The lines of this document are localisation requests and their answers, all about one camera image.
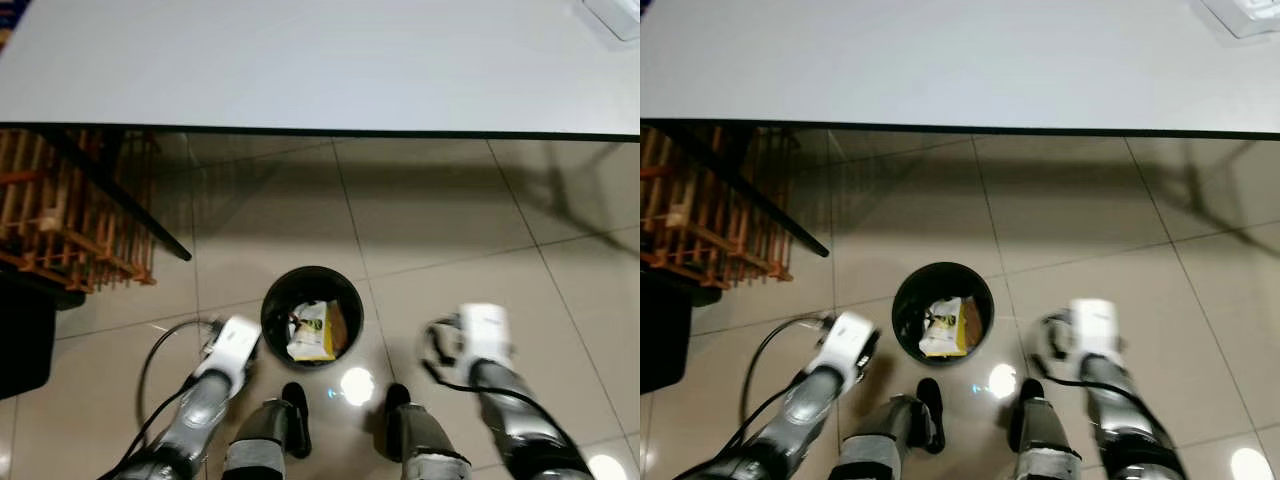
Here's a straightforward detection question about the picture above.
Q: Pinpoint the black round rubbish bin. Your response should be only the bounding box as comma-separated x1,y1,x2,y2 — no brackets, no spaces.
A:
891,261,996,367
260,265,366,371

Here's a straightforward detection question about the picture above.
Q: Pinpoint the yellow white snack packet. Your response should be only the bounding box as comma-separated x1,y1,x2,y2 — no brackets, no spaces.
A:
918,297,964,358
286,300,337,362

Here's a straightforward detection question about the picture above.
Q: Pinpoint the brown cardboard piece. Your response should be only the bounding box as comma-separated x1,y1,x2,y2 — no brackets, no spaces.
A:
958,297,983,353
328,300,350,357

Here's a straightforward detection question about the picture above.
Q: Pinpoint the black slanted table leg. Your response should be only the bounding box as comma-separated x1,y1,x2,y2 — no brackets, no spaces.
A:
40,128,193,263
665,122,831,259

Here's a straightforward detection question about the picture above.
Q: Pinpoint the black rounded floor box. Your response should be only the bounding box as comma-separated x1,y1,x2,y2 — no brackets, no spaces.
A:
0,268,87,401
640,265,723,394

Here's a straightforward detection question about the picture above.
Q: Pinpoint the wooden slatted rack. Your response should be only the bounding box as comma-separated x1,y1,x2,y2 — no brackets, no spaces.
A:
0,128,161,294
640,122,801,291

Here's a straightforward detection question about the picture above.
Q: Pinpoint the white rectangular tray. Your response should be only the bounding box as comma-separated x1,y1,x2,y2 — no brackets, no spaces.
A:
583,0,641,43
1198,0,1280,41

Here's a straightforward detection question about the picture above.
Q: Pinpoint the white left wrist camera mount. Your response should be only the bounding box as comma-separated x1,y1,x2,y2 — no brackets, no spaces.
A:
193,316,264,389
805,310,879,393

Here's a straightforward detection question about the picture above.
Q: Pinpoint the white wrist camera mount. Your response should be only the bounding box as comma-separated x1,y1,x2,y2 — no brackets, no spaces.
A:
1068,298,1121,361
193,316,264,389
805,310,879,393
455,303,514,366

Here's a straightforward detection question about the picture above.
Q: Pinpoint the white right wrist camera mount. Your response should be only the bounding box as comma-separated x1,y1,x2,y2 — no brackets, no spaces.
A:
455,303,514,366
1068,298,1121,361

